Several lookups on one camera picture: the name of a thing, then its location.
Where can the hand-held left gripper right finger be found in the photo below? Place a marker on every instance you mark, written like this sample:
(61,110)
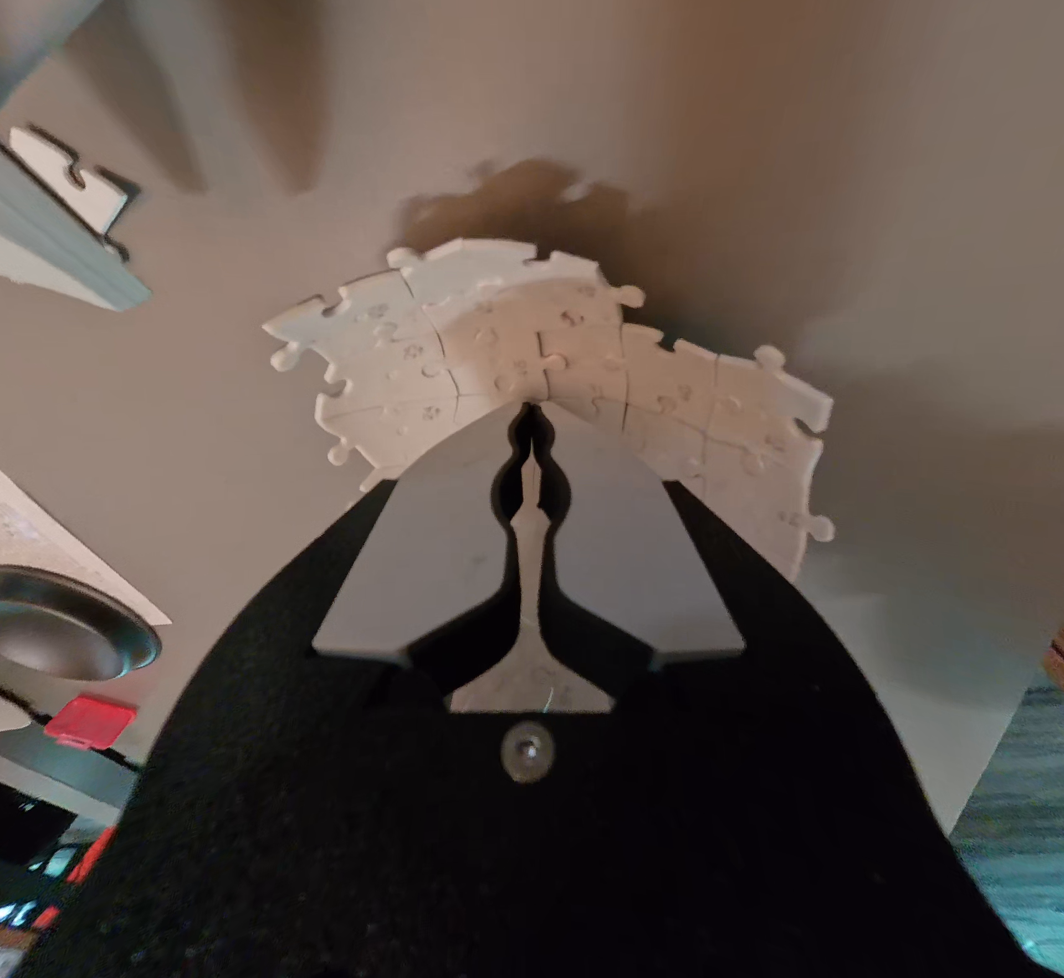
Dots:
(640,562)

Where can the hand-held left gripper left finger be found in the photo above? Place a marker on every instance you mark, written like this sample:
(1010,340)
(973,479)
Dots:
(416,562)

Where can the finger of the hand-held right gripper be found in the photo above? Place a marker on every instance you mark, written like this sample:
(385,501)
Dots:
(50,246)

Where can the white puzzle piece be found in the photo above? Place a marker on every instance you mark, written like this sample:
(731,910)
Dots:
(62,171)

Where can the white puzzle ball shell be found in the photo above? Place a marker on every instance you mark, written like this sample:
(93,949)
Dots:
(499,329)

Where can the red flat box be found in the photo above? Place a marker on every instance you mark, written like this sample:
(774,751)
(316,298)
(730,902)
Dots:
(90,720)

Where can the black round dish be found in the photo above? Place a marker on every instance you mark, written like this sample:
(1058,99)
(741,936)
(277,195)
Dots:
(58,620)

